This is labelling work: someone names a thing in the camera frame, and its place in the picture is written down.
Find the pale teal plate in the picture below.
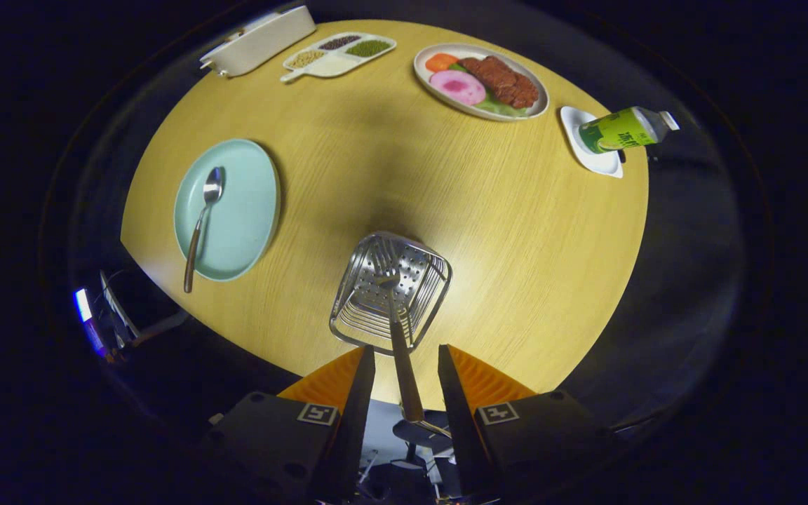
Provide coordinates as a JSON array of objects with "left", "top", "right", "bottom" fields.
[{"left": 174, "top": 138, "right": 282, "bottom": 283}]

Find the green lettuce leaf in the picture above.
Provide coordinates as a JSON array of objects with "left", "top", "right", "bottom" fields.
[{"left": 450, "top": 63, "right": 527, "bottom": 118}]

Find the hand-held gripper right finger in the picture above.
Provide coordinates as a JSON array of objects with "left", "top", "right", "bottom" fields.
[{"left": 437, "top": 344, "right": 619, "bottom": 504}]

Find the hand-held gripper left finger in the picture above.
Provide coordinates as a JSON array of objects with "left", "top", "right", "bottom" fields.
[{"left": 197, "top": 345, "right": 377, "bottom": 505}]

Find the wooden handle fork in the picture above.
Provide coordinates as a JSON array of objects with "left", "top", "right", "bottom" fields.
[{"left": 372, "top": 242, "right": 424, "bottom": 422}]

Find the dark chair base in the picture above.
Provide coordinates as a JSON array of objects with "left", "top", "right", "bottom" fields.
[{"left": 358, "top": 400, "right": 462, "bottom": 503}]

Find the glowing monitor screen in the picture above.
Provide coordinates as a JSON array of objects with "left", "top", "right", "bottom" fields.
[{"left": 73, "top": 286, "right": 107, "bottom": 358}]

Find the cream white toaster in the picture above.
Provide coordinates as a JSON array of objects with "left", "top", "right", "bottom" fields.
[{"left": 199, "top": 6, "right": 317, "bottom": 78}]

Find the white oval food plate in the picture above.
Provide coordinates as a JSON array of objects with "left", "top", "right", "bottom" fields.
[{"left": 413, "top": 43, "right": 550, "bottom": 123}]

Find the white divided snack tray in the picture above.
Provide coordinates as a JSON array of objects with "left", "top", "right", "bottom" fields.
[{"left": 280, "top": 32, "right": 398, "bottom": 84}]

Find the white square coaster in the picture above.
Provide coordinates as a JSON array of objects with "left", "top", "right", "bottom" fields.
[{"left": 560, "top": 105, "right": 624, "bottom": 179}]

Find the brown meat piece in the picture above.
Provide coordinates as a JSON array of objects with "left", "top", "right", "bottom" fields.
[{"left": 459, "top": 55, "right": 539, "bottom": 109}]

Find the wooden handle spoon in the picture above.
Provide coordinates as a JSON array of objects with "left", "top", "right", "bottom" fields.
[{"left": 183, "top": 166, "right": 225, "bottom": 294}]

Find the pink ham slice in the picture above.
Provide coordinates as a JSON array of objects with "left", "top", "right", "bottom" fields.
[{"left": 429, "top": 69, "right": 487, "bottom": 107}]

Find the green label bottle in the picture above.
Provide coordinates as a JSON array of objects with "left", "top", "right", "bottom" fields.
[{"left": 578, "top": 107, "right": 680, "bottom": 155}]

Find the metal wire cutlery holder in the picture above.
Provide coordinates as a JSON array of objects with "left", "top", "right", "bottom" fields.
[{"left": 329, "top": 231, "right": 453, "bottom": 356}]

